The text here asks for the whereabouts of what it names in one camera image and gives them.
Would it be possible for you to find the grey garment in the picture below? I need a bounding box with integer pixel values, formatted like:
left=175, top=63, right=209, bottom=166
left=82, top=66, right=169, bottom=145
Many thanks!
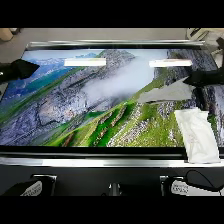
left=137, top=77, right=197, bottom=105

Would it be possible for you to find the black cable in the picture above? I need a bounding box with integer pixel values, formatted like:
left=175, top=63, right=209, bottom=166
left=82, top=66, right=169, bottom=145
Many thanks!
left=184, top=169, right=224, bottom=193

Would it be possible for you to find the white garment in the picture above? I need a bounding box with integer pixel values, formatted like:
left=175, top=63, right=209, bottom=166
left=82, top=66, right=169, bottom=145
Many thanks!
left=173, top=106, right=222, bottom=165

